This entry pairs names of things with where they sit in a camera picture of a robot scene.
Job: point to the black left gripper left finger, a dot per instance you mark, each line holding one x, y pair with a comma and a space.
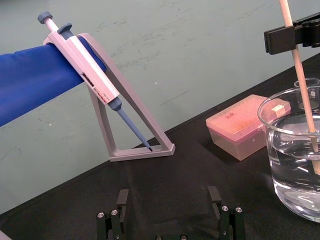
122, 207

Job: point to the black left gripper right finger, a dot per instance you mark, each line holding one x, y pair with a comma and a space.
226, 220

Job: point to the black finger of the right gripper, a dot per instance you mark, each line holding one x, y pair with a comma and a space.
278, 40

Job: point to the wooden stick thermometer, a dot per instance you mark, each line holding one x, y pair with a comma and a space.
303, 90

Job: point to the small glass beaker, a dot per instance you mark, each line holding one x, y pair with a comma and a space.
312, 87

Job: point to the large glass beaker with water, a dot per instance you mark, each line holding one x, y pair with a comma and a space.
292, 165

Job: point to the black table cloth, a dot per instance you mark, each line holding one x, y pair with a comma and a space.
175, 190

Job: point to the grey pipette stand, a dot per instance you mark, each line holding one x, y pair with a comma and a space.
140, 130

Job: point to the pink translucent tip box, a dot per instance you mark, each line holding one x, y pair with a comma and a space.
232, 125

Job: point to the white and blue pipette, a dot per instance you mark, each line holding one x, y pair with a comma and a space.
82, 75

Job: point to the blue padded bar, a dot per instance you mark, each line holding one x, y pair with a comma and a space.
35, 80

